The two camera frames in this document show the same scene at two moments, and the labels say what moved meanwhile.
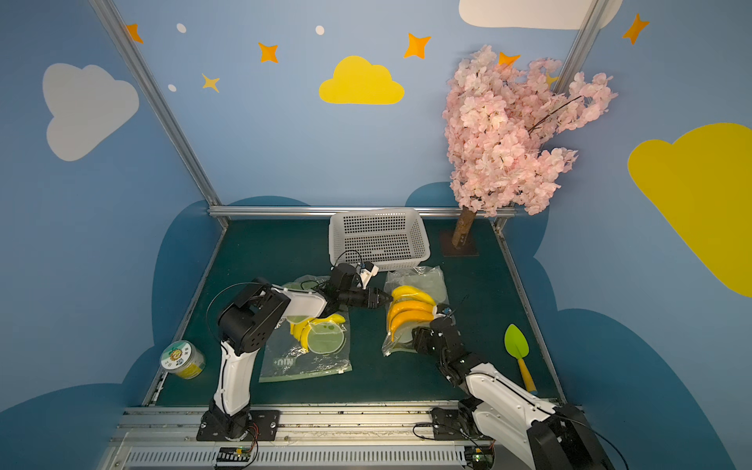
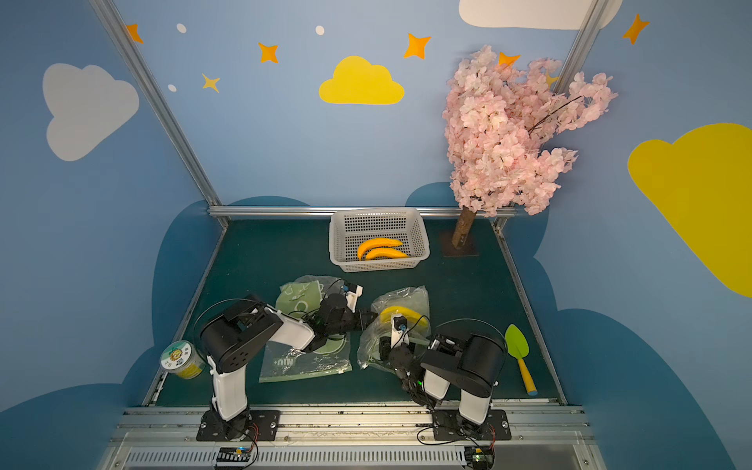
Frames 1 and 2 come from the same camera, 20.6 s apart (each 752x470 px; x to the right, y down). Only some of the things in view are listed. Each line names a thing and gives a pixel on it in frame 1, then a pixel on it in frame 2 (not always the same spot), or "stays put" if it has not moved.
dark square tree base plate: x=469 y=248 stays put
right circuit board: x=481 y=457 stays put
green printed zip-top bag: x=317 y=348 stays put
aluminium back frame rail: x=302 y=211 stays put
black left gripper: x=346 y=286 to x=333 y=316
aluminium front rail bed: x=312 y=436 stays put
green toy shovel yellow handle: x=517 y=344 stays put
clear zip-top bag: x=428 y=280 to x=376 y=340
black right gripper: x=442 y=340 to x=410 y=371
